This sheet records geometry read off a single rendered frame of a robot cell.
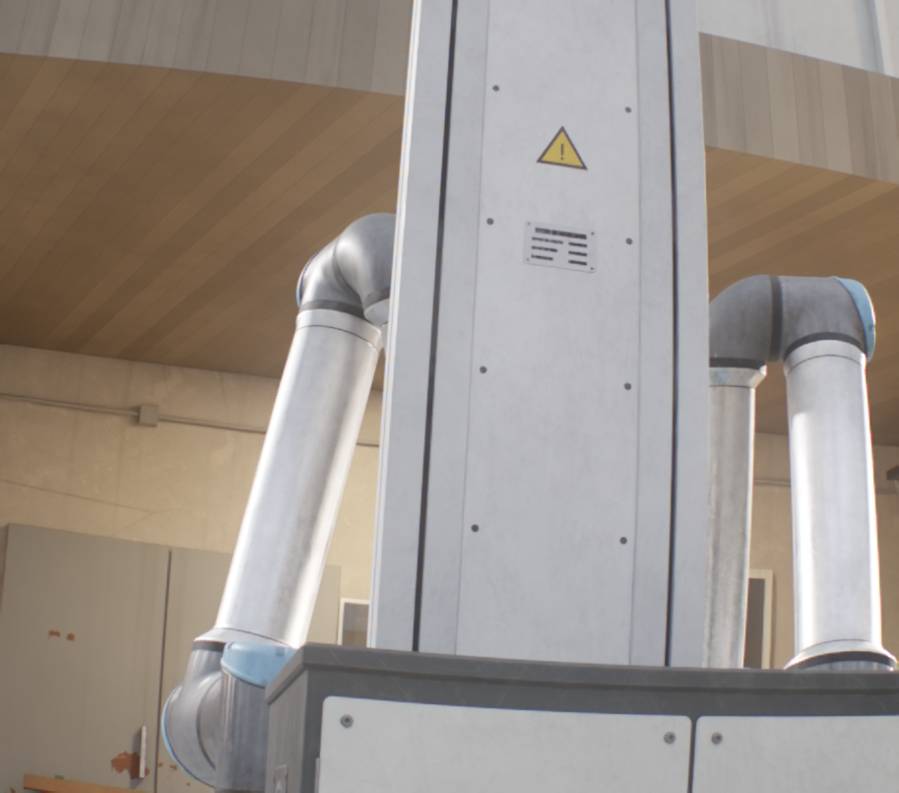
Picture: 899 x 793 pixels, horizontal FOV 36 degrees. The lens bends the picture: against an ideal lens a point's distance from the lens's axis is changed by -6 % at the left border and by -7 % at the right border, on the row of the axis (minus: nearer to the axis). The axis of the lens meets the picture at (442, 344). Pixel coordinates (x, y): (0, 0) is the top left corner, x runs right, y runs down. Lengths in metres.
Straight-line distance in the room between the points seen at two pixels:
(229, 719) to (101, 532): 6.62
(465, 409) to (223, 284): 5.66
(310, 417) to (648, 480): 0.47
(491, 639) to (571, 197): 0.49
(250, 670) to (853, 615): 0.70
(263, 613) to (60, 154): 4.43
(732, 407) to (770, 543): 7.03
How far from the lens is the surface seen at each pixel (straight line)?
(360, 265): 1.78
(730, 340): 1.91
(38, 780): 7.86
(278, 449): 1.78
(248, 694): 1.52
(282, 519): 1.75
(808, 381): 1.88
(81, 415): 8.30
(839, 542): 1.76
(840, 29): 6.66
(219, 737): 1.56
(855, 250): 6.48
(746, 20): 6.44
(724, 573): 1.90
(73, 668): 7.98
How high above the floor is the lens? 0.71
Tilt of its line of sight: 20 degrees up
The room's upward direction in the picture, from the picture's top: 3 degrees clockwise
